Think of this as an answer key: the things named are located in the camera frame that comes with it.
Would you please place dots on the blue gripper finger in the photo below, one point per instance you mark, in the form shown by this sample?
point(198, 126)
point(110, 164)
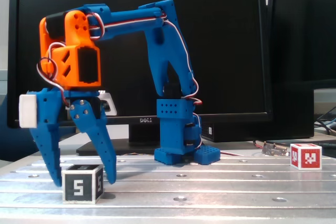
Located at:
point(92, 127)
point(50, 150)

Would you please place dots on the black cube with white five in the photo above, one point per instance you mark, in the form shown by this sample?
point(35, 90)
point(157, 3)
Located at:
point(78, 187)

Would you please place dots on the blue and orange robot arm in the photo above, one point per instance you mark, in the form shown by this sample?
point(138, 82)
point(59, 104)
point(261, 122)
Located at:
point(170, 129)

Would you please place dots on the red cube with white pattern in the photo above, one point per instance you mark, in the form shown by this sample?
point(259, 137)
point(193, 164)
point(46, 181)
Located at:
point(311, 158)

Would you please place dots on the black Dell monitor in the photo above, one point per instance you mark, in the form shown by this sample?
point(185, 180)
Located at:
point(223, 64)

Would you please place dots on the black computer box with label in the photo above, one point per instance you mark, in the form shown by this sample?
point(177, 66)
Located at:
point(249, 130)

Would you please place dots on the small black circuit board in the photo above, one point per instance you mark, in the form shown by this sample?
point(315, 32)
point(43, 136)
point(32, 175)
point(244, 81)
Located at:
point(274, 151)

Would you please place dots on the black monitor without logo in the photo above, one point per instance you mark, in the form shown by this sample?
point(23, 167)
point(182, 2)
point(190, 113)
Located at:
point(302, 24)

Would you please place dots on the white camera mount with board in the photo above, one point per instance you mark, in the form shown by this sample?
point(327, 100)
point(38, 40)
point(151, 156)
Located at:
point(27, 111)

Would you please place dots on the aluminium slotted base plate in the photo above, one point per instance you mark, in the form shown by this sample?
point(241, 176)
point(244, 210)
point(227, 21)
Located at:
point(183, 190)

